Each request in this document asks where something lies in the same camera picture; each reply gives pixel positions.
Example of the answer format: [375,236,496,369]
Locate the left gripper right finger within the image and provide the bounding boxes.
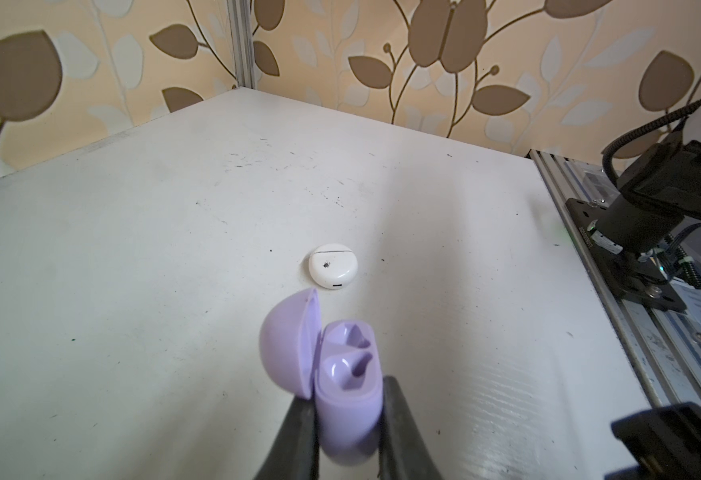
[379,376,444,479]

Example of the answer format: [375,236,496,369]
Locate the purple earbud charging case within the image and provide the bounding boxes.
[258,288,384,466]

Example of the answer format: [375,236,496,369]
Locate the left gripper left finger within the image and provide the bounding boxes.
[254,397,320,480]

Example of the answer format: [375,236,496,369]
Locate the white earbud charging case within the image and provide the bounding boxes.
[308,243,359,290]

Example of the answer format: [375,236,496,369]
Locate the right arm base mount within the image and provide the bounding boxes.
[566,195,701,312]

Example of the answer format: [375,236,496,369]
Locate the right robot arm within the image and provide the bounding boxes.
[584,99,701,479]

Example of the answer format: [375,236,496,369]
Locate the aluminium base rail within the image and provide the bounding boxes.
[528,150,701,406]

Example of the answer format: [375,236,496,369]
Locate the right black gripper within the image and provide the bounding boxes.
[605,402,701,479]

